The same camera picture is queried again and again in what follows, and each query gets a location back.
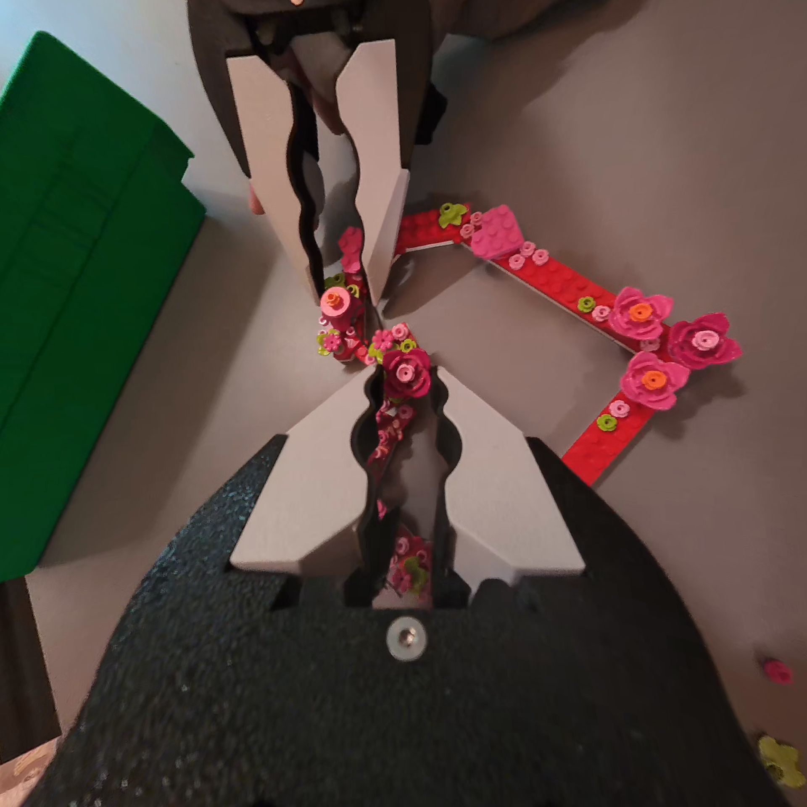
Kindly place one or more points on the lego section light pink flower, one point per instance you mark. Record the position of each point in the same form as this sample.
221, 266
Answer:
336, 304

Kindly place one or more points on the lego section dark pink rose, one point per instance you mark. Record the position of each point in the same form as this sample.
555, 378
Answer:
406, 372

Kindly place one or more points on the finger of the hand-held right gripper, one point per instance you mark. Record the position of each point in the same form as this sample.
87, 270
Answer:
265, 145
378, 157

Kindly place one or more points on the red lego section small flowers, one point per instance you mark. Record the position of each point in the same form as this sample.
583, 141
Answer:
403, 570

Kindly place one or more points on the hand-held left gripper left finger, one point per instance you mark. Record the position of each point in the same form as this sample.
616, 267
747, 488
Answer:
302, 504

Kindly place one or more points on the lime green lego leaf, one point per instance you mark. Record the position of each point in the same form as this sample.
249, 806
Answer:
777, 760

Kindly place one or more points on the red lego frame pink brick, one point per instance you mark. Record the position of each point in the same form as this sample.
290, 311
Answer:
555, 271

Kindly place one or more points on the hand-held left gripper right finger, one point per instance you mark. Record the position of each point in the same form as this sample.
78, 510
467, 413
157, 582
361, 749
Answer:
510, 504

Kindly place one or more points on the small pink lego piece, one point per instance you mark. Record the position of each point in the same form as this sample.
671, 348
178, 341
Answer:
777, 671

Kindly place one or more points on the person's right hand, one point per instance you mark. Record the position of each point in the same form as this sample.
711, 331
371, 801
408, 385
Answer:
256, 200

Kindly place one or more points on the green plastic bin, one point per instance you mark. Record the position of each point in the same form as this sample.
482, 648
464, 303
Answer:
75, 284

